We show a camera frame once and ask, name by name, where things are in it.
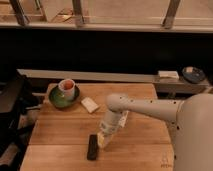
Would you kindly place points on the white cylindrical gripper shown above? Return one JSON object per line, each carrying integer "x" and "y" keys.
{"x": 108, "y": 126}

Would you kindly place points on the white bottle lying down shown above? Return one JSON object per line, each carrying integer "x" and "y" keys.
{"x": 123, "y": 119}

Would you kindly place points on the white cup with orange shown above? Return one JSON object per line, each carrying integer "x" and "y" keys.
{"x": 67, "y": 87}

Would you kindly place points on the black chair at left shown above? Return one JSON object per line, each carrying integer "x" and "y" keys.
{"x": 15, "y": 99}

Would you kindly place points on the black eraser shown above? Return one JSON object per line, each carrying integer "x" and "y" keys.
{"x": 93, "y": 147}

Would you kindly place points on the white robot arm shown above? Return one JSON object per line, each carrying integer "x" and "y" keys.
{"x": 193, "y": 118}

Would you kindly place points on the white sponge block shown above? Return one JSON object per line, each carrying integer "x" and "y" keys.
{"x": 89, "y": 104}

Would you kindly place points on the green bowl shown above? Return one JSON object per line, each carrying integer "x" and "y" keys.
{"x": 58, "y": 100}

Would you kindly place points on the white box on ledge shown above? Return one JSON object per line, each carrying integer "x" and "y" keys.
{"x": 168, "y": 74}

